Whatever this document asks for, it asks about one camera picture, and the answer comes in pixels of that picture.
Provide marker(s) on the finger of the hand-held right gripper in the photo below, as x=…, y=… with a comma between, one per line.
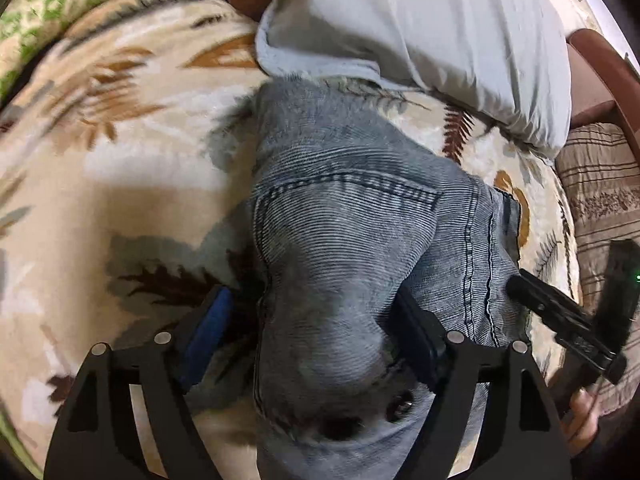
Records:
x=555, y=292
x=545, y=310

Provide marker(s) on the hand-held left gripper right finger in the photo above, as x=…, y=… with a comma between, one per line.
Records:
x=417, y=340

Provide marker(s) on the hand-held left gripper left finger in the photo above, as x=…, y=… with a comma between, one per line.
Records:
x=212, y=325

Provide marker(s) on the blue denim pants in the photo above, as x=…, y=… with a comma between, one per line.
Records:
x=350, y=240

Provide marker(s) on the person's right hand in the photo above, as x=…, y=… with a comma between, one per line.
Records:
x=582, y=420

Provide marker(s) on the brown striped quilt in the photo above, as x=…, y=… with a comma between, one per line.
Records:
x=600, y=195

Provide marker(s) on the leaf print blanket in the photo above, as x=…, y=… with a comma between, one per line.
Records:
x=125, y=160

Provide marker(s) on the lime green cloth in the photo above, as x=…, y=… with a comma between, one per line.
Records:
x=10, y=440

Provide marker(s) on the pale grey pillow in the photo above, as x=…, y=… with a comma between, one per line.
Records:
x=425, y=35

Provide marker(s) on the green patterned pillow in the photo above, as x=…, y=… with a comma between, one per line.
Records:
x=50, y=5

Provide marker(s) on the reddish brown wooden frame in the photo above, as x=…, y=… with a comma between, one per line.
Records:
x=600, y=50

